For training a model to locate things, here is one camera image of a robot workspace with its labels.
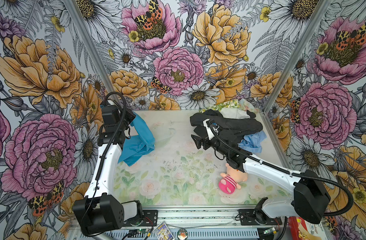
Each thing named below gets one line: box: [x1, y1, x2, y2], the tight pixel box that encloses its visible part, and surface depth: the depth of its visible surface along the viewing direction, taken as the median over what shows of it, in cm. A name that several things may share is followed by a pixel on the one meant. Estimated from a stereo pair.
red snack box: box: [288, 216, 328, 240], surface depth 69 cm
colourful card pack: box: [153, 221, 175, 240], surface depth 70 cm
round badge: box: [177, 228, 189, 240], surface depth 71 cm
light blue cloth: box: [237, 130, 267, 153], surface depth 99 cm
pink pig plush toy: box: [218, 163, 248, 195], surface depth 82 cm
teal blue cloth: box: [118, 112, 155, 167], surface depth 96 cm
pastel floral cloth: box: [238, 98, 260, 113], surface depth 121 cm
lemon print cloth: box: [199, 99, 241, 113], surface depth 111 cm
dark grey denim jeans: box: [189, 109, 263, 146], surface depth 101 cm
